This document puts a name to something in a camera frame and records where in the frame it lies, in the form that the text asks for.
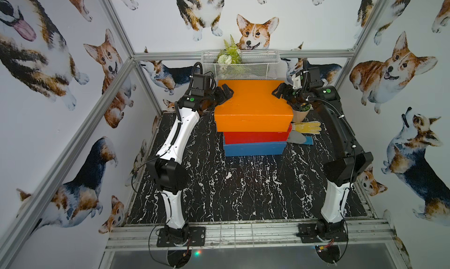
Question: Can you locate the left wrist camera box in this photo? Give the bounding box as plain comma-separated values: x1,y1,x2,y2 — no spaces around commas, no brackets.
191,74,211,94

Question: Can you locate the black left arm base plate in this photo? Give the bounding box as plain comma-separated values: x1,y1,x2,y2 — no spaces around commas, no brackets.
157,224,206,247

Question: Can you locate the red shoebox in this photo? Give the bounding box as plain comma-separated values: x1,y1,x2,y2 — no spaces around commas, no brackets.
223,125,292,145

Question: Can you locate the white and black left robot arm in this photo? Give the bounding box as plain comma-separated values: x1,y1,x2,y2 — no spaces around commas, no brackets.
146,84,234,245

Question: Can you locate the orange shoebox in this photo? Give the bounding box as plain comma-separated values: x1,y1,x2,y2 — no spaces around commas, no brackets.
214,80,293,133

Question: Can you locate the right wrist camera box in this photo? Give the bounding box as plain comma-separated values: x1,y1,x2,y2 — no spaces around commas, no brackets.
291,67,323,90

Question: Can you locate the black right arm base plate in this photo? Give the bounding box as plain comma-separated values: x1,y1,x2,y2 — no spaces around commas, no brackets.
296,220,348,243

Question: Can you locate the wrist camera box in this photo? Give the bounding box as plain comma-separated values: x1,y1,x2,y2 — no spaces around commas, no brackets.
191,74,211,94
291,67,323,90

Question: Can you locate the yellow knit work glove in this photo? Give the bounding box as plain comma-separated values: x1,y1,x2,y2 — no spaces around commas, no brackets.
291,121,322,135

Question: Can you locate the white wire mesh basket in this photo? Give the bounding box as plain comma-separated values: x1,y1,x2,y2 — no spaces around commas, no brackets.
200,51,281,80

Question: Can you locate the aluminium front rail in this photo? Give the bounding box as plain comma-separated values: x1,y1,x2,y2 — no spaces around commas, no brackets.
105,219,394,251

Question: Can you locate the green artificial fern plant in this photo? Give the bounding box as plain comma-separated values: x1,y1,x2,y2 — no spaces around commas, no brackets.
215,36,245,79

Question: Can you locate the beige pot with succulent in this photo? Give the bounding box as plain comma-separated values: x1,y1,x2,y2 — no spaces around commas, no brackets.
292,104,311,123

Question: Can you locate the blue shoebox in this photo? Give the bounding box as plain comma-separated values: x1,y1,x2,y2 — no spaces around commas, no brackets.
223,137,287,157

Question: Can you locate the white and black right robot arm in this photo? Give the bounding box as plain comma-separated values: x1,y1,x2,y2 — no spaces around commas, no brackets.
272,83,373,240

